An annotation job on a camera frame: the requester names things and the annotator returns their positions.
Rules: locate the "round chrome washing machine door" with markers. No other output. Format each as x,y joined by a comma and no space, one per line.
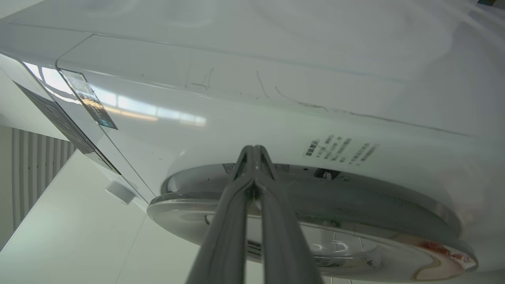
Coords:
355,244

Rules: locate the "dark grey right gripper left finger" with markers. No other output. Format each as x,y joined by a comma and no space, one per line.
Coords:
225,236

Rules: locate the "dark washing machine control panel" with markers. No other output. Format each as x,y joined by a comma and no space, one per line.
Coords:
59,118

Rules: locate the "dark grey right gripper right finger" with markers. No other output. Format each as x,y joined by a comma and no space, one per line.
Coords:
282,236

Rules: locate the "white washing machine body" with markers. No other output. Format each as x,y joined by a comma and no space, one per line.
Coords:
276,79

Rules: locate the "colourful energy label sticker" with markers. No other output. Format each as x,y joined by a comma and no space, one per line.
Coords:
90,99

